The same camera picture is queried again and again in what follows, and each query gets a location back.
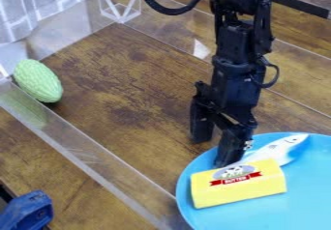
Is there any white patterned curtain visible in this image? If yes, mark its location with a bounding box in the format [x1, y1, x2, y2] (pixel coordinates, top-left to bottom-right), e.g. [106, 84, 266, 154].
[0, 0, 85, 46]

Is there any clear acrylic barrier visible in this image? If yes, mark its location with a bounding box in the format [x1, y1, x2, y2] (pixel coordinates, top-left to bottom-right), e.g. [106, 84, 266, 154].
[129, 0, 331, 118]
[0, 78, 192, 230]

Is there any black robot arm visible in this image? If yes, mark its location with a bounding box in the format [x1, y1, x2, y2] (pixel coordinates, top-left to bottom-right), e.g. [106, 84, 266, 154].
[191, 0, 275, 167]

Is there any green bitter gourd toy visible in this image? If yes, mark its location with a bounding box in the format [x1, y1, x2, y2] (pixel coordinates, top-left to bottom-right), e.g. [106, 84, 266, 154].
[14, 59, 63, 102]

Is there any clear acrylic back barrier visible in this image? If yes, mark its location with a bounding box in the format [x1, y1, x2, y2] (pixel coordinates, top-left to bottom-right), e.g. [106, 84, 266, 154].
[129, 0, 331, 118]

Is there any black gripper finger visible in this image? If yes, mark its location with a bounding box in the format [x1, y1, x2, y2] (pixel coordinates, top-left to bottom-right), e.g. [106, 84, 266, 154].
[213, 126, 254, 168]
[191, 100, 215, 143]

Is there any clear acrylic front barrier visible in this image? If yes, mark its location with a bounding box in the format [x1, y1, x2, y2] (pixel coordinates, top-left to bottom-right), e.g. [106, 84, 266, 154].
[0, 78, 192, 230]

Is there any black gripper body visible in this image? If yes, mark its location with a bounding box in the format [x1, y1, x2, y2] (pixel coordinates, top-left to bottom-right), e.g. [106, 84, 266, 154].
[193, 56, 267, 129]

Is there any blue clamp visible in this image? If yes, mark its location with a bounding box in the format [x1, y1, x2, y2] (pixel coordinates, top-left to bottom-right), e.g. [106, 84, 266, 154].
[0, 190, 55, 230]

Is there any yellow butter block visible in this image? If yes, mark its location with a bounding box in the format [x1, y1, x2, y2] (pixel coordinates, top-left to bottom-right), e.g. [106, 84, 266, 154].
[191, 158, 287, 209]

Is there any white toy fish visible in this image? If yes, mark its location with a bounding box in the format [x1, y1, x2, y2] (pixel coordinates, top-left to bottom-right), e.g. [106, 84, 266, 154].
[239, 132, 311, 167]

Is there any clear acrylic corner bracket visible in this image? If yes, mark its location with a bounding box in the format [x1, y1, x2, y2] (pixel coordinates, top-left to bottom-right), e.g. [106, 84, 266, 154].
[98, 0, 141, 23]

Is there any blue oval tray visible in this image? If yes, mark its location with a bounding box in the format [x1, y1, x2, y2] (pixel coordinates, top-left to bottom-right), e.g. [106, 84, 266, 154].
[175, 131, 331, 230]

